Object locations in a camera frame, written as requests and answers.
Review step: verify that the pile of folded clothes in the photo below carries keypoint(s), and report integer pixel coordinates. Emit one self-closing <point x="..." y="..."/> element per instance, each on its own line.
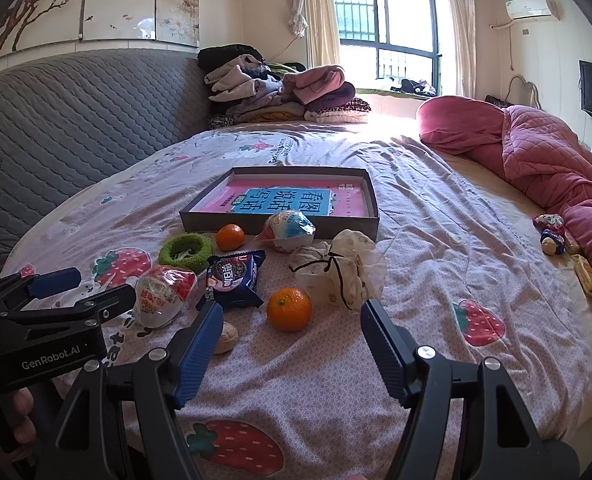
<point x="276" y="95"/>

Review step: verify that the cream curtain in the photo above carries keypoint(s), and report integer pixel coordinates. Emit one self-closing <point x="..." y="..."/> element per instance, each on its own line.
<point x="458" y="35"/>
<point x="321" y="20"/>

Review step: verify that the pink quilted blanket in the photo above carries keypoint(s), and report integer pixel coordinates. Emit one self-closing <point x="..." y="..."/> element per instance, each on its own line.
<point x="535" y="150"/>

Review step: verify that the person's left hand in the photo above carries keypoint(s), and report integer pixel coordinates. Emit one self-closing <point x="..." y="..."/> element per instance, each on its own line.
<point x="22" y="412"/>

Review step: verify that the beige bed sheet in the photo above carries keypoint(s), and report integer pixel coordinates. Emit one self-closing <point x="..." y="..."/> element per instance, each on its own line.
<point x="515" y="200"/>

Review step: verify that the blue snack packet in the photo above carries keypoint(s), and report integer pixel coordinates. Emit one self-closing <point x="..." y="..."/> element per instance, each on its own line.
<point x="553" y="241"/>

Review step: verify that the blue cookie packet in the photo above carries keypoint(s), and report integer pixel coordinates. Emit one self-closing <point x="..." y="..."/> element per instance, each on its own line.
<point x="236" y="280"/>

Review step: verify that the grey cardboard box tray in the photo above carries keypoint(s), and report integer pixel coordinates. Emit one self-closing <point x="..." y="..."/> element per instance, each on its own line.
<point x="206" y="223"/>

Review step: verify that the red toy egg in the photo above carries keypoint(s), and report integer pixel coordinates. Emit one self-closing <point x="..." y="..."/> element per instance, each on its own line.
<point x="161" y="300"/>

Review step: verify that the grey quilted headboard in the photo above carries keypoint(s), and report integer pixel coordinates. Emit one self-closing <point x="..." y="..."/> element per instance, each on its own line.
<point x="76" y="120"/>

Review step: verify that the floral painted wall panel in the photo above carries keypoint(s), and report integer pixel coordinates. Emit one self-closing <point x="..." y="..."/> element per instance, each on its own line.
<point x="116" y="5"/>

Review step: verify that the red white snack packet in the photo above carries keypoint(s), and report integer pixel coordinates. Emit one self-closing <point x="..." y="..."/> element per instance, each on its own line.
<point x="548" y="222"/>

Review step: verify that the dark framed window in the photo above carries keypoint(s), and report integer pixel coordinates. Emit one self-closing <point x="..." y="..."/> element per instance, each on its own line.
<point x="383" y="15"/>

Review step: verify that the blue toy egg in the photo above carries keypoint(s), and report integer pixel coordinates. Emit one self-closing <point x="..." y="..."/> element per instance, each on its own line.
<point x="288" y="232"/>

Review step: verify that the white air conditioner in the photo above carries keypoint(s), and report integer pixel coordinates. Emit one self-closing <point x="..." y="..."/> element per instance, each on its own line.
<point x="530" y="7"/>

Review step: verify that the brown walnut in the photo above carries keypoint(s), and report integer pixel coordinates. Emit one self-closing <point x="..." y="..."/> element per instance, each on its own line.
<point x="227" y="337"/>

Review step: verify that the yellow snack packet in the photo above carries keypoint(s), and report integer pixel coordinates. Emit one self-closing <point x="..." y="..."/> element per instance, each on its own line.
<point x="585" y="274"/>

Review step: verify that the dark clothes bundle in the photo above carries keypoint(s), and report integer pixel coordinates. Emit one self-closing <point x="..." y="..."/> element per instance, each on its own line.
<point x="415" y="86"/>

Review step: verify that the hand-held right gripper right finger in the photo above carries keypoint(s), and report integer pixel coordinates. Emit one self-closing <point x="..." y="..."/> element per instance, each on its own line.
<point x="385" y="355"/>

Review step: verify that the orange mandarin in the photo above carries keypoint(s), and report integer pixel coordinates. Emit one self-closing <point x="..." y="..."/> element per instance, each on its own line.
<point x="230" y="237"/>
<point x="289" y="310"/>

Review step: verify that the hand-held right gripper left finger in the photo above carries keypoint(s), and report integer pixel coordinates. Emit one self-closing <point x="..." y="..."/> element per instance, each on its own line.
<point x="201" y="355"/>

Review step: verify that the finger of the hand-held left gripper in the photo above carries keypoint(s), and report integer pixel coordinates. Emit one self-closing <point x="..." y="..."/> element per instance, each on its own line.
<point x="111" y="301"/>
<point x="56" y="280"/>

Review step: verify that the pink blue workbook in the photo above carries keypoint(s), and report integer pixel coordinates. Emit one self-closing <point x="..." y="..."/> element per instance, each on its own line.
<point x="226" y="200"/>

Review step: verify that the green fuzzy hair scrunchie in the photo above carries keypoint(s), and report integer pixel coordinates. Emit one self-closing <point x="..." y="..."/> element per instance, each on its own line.
<point x="199" y="245"/>

